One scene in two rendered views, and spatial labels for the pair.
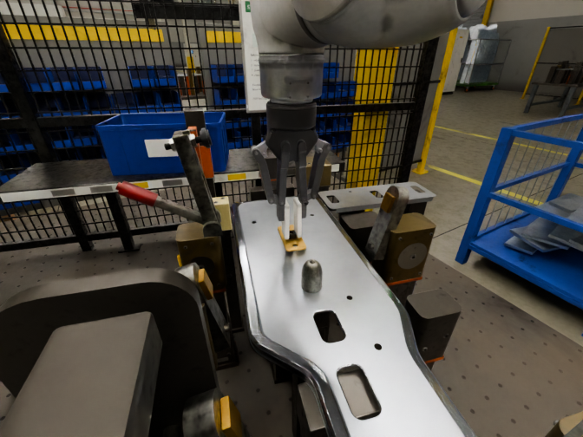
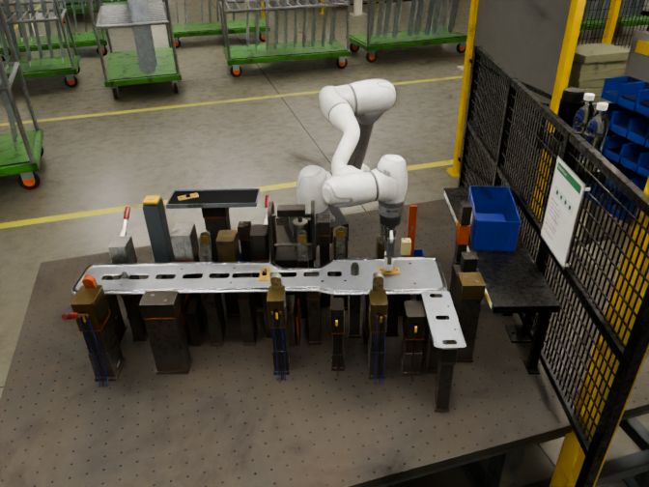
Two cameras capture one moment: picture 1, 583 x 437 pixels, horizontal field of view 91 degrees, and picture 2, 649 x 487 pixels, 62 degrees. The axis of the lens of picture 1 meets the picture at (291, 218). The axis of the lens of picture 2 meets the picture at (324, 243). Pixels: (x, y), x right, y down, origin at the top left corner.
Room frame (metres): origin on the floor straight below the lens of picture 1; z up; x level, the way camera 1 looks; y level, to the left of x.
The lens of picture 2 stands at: (0.66, -1.67, 2.17)
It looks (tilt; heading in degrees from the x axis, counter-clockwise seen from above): 32 degrees down; 105
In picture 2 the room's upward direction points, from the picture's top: 2 degrees counter-clockwise
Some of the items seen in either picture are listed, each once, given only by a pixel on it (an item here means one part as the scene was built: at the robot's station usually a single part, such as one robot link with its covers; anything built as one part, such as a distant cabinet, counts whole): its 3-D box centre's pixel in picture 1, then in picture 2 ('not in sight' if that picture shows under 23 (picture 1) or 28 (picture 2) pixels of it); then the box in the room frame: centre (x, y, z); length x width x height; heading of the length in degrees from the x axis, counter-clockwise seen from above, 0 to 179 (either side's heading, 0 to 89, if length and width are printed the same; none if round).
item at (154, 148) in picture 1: (171, 141); (491, 216); (0.82, 0.34, 1.10); 0.30 x 0.17 x 0.13; 97
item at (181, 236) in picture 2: not in sight; (191, 270); (-0.36, -0.02, 0.90); 0.13 x 0.08 x 0.41; 104
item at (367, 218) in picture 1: (361, 266); (412, 342); (0.58, -0.18, 0.84); 0.12 x 0.07 x 0.28; 104
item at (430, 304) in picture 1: (420, 361); (337, 338); (0.31, -0.23, 0.84); 0.10 x 0.05 x 0.29; 104
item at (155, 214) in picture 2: not in sight; (161, 247); (-0.55, 0.09, 0.92); 0.08 x 0.08 x 0.44; 14
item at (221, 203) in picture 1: (229, 272); (404, 278); (0.50, 0.14, 0.88); 0.04 x 0.04 x 0.37; 14
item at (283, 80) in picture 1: (291, 79); (390, 206); (0.45, 0.00, 1.28); 0.09 x 0.09 x 0.06
